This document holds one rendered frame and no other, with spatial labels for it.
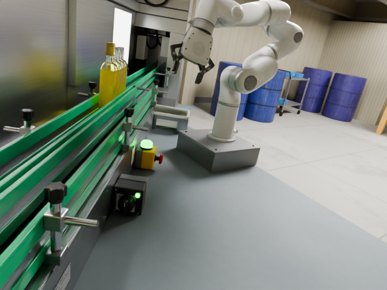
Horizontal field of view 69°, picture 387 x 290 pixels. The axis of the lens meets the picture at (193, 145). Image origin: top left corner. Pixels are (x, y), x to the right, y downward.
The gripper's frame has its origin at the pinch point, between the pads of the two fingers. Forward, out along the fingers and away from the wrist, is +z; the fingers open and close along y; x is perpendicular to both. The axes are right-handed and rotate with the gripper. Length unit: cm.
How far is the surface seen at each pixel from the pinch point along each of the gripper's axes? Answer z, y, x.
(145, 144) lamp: 27.1, -4.1, 6.6
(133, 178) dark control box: 34.4, -11.1, -15.2
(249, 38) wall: -194, 277, 443
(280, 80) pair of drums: -105, 289, 313
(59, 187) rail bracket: 29, -32, -50
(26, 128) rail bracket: 28, -40, -15
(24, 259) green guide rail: 38, -33, -53
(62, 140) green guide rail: 27.6, -31.9, -20.8
